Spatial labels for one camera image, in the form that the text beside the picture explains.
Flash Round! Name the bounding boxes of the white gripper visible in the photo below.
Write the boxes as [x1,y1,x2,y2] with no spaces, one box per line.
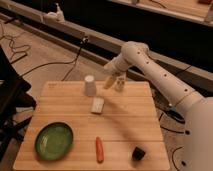
[103,56,128,89]

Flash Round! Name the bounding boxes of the white ceramic cup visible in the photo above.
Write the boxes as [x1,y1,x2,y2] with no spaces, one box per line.
[84,75,96,97]

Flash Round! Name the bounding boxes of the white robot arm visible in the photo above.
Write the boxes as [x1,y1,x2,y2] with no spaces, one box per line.
[104,41,213,171]

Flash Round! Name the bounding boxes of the small clear bottle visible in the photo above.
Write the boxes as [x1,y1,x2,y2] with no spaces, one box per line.
[115,81,125,92]

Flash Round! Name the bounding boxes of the white rectangular sponge block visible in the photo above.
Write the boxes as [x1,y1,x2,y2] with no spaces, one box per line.
[91,97,104,114]

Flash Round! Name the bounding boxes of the orange carrot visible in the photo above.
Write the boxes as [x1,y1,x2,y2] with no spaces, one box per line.
[96,137,104,163]

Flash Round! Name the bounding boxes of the green plate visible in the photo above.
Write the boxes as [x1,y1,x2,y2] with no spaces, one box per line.
[34,122,74,161]

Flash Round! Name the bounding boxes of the black chair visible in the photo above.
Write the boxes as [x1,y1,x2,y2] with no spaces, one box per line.
[0,45,36,162]

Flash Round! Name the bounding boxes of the black cable on floor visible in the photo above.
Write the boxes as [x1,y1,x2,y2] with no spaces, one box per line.
[19,36,90,81]

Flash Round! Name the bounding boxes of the black cable right floor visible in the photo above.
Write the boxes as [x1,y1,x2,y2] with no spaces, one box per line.
[156,106,186,171]

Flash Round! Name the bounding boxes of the white clamp on rail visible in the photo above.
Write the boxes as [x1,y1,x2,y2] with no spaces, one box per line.
[45,4,65,22]

